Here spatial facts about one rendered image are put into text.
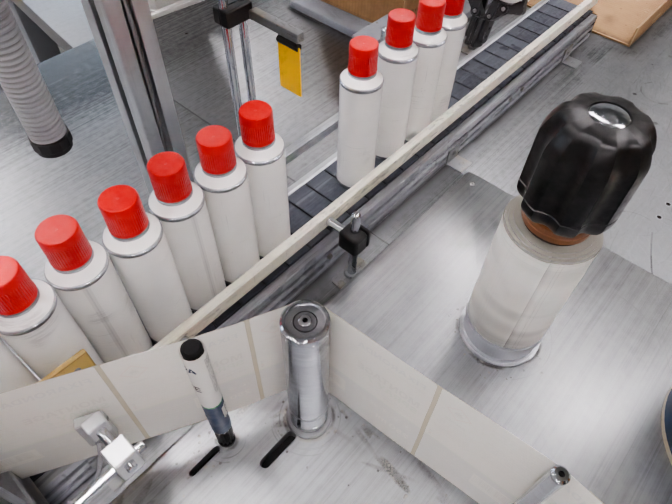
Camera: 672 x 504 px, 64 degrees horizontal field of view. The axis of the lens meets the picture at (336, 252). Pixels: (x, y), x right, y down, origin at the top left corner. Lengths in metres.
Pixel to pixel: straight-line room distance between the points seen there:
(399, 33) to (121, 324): 0.44
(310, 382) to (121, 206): 0.21
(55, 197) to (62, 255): 0.42
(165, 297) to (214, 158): 0.14
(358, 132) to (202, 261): 0.25
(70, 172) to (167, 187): 0.44
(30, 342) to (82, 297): 0.05
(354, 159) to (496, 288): 0.28
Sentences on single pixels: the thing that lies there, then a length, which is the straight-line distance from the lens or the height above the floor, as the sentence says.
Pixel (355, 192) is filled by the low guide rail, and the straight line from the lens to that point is 0.69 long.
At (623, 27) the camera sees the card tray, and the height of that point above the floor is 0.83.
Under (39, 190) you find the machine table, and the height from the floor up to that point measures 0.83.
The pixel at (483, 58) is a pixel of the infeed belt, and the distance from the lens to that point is 1.04.
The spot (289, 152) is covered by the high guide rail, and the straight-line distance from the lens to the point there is 0.68.
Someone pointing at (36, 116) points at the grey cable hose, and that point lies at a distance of 0.53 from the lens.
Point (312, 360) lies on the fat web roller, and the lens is 0.42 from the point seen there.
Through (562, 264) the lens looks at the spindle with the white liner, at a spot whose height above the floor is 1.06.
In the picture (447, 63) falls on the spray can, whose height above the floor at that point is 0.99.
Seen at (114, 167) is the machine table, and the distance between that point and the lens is 0.91.
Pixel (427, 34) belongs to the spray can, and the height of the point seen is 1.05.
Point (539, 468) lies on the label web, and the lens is 0.41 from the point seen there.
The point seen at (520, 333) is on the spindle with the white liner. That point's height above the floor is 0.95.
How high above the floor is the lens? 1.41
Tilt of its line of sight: 52 degrees down
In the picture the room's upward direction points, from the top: 2 degrees clockwise
